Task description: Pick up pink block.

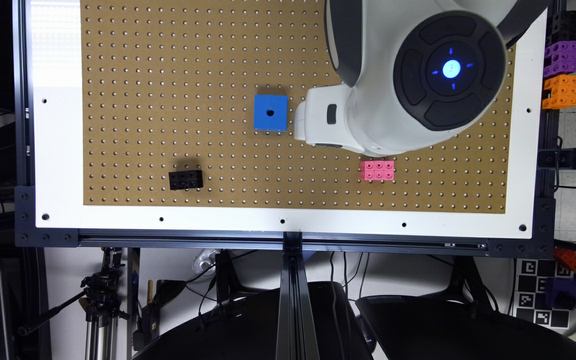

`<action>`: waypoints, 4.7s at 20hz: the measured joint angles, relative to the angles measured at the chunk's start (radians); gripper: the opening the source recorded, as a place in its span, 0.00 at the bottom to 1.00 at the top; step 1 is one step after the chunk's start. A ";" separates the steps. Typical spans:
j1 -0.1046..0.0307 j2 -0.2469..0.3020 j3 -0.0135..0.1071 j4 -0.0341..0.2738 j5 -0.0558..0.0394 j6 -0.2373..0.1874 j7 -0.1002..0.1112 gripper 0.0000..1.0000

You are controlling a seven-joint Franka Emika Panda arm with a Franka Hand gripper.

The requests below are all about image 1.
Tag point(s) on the black stacked block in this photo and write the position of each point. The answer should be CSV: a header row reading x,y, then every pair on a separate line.
x,y
561,26

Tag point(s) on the red orange block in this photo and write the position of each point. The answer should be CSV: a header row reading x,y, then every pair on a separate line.
x,y
566,258

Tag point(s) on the fiducial marker sheet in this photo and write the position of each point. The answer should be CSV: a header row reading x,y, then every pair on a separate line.
x,y
529,298

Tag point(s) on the camera tripod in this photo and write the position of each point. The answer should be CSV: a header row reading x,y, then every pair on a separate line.
x,y
101,304

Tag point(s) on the brown pegboard panel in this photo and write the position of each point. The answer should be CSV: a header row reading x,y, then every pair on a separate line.
x,y
169,86

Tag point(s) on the black chair left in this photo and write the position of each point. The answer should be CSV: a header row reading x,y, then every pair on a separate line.
x,y
248,329

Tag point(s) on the dark purple block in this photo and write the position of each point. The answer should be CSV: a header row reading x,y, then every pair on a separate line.
x,y
560,293

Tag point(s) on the black chair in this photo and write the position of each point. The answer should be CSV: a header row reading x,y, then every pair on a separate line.
x,y
248,329
417,328

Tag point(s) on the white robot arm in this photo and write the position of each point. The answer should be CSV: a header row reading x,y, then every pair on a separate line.
x,y
414,73

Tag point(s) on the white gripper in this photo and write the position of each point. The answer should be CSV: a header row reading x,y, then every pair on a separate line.
x,y
321,119

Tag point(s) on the purple stacked block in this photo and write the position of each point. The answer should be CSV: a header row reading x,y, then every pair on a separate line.
x,y
560,58

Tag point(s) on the black block on pegboard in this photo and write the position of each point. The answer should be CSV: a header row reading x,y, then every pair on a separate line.
x,y
185,180

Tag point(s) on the black aluminium table frame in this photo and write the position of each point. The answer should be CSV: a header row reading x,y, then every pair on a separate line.
x,y
539,245

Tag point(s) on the pink block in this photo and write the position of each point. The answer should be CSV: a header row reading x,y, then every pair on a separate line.
x,y
377,170

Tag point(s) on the black centre frame strut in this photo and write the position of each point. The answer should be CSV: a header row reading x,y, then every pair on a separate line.
x,y
296,337

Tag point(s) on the blue cube block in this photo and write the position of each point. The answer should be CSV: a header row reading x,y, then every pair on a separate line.
x,y
270,112

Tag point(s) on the white table board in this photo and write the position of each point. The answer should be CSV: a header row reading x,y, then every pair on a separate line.
x,y
53,43

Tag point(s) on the orange stacked block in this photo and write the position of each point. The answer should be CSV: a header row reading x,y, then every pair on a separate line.
x,y
560,92

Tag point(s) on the black chair right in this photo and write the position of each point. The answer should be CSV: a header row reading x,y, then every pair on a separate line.
x,y
417,328

